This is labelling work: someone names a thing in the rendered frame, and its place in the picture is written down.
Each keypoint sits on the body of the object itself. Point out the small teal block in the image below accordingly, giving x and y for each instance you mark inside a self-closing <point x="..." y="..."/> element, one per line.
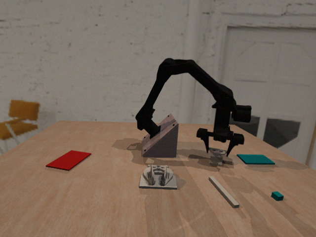
<point x="277" y="196"/>

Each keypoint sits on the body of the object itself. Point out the red flat rectangular plate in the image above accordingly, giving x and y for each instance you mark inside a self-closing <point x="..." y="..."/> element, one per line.
<point x="68" y="160"/>

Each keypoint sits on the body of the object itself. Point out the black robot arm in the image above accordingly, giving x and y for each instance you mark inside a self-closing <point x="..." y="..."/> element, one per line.
<point x="225" y="102"/>

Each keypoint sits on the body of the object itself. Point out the beige rectangular bar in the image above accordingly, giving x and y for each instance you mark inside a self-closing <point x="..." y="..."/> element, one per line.
<point x="225" y="194"/>

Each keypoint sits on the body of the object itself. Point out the teal flat plate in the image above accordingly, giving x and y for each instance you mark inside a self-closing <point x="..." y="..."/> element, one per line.
<point x="255" y="159"/>

